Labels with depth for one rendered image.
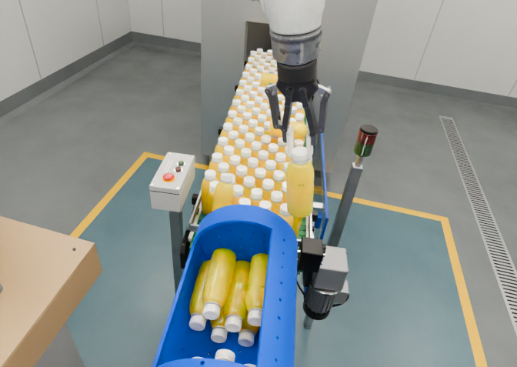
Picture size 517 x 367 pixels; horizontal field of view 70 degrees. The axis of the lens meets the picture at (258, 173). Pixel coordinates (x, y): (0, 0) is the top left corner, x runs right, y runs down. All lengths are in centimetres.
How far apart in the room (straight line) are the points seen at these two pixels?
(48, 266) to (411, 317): 197
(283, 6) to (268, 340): 58
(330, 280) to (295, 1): 101
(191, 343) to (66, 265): 36
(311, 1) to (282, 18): 5
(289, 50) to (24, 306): 78
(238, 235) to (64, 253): 44
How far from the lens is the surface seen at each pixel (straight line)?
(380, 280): 254
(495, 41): 532
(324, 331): 222
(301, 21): 64
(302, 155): 82
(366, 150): 135
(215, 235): 104
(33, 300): 100
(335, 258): 138
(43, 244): 109
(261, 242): 103
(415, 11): 503
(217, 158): 137
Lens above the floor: 187
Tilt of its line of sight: 37 degrees down
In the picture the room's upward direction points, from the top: 7 degrees clockwise
